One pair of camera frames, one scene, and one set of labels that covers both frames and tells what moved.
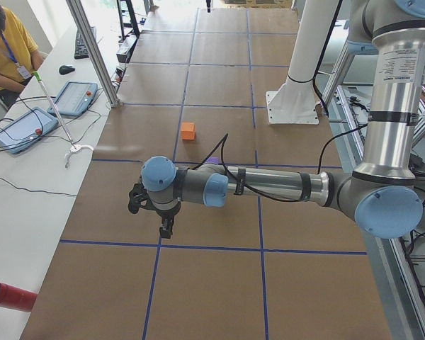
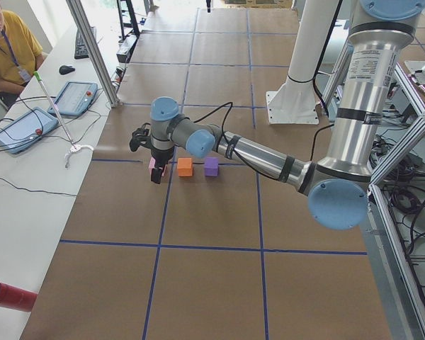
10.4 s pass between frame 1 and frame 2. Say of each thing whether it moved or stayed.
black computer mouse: stayed
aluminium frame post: stayed
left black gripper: moved
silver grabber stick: stayed
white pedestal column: stayed
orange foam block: moved
